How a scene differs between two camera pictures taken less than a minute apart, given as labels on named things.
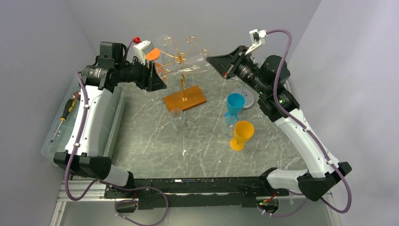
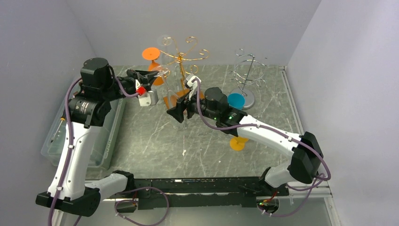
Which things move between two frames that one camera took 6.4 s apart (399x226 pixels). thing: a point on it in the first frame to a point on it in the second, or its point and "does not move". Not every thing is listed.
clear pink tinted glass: (201, 66) to (163, 72)
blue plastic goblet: (235, 102) does not move
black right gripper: (227, 64) to (177, 112)
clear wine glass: (168, 60) does not move
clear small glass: (177, 116) does not move
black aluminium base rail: (176, 193) does not move
